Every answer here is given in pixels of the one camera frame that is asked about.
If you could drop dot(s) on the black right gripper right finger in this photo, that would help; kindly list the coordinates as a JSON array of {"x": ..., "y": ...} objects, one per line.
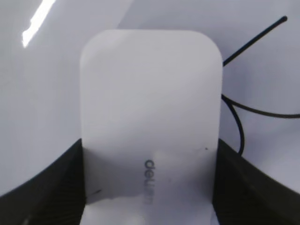
[{"x": 244, "y": 195}]

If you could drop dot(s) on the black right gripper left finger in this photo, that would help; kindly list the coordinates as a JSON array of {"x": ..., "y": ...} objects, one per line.
[{"x": 56, "y": 196}]

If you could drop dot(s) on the white whiteboard eraser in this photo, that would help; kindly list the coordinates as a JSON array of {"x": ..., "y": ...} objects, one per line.
[{"x": 150, "y": 112}]

